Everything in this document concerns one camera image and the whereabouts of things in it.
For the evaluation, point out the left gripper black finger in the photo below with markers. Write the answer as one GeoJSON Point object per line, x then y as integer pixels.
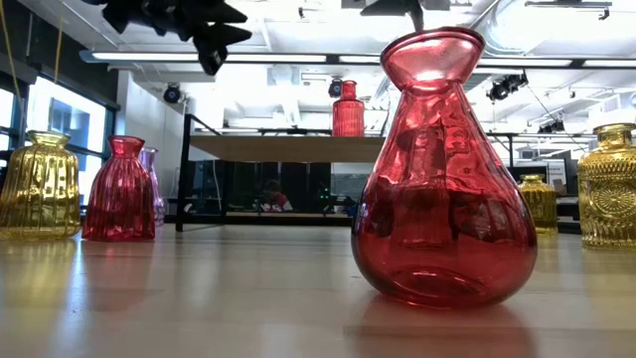
{"type": "Point", "coordinates": [223, 14]}
{"type": "Point", "coordinates": [223, 35]}

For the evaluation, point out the red ribbed bottle vase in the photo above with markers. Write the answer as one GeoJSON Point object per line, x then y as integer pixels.
{"type": "Point", "coordinates": [348, 114]}

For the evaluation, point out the tall purple glass vase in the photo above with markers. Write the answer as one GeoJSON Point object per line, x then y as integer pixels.
{"type": "Point", "coordinates": [158, 194]}

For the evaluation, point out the tall clear glass vase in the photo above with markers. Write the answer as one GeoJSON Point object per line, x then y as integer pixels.
{"type": "Point", "coordinates": [385, 119]}

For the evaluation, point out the red ribbed bell-shaped vase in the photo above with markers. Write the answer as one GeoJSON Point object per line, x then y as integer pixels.
{"type": "Point", "coordinates": [119, 194]}

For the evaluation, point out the yellow ribbed glass vase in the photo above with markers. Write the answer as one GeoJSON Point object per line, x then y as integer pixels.
{"type": "Point", "coordinates": [40, 189]}

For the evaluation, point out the small amber bottle vase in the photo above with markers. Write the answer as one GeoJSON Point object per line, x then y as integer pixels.
{"type": "Point", "coordinates": [539, 204]}

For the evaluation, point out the yellow embossed glass vase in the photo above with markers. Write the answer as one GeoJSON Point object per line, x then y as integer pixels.
{"type": "Point", "coordinates": [608, 194]}

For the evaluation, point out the long ceiling light fixture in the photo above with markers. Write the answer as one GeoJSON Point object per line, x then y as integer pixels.
{"type": "Point", "coordinates": [149, 56]}

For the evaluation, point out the black ceiling spotlight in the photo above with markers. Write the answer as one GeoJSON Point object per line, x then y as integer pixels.
{"type": "Point", "coordinates": [172, 93]}
{"type": "Point", "coordinates": [335, 88]}
{"type": "Point", "coordinates": [507, 85]}
{"type": "Point", "coordinates": [551, 126]}

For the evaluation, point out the large glass window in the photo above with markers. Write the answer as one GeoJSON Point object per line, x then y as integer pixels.
{"type": "Point", "coordinates": [64, 119]}

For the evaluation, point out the dark background partition panels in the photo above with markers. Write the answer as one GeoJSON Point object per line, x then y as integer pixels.
{"type": "Point", "coordinates": [238, 186]}

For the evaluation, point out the person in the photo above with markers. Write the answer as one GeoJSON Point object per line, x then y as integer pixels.
{"type": "Point", "coordinates": [277, 199]}

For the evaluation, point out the pear-shaped red glass vase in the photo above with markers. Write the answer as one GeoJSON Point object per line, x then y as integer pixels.
{"type": "Point", "coordinates": [442, 199]}

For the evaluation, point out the wooden shelf with black frame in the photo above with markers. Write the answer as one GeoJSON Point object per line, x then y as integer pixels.
{"type": "Point", "coordinates": [288, 148]}

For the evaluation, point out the black aluminium table frame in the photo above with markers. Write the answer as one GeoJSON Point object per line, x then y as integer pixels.
{"type": "Point", "coordinates": [278, 219]}

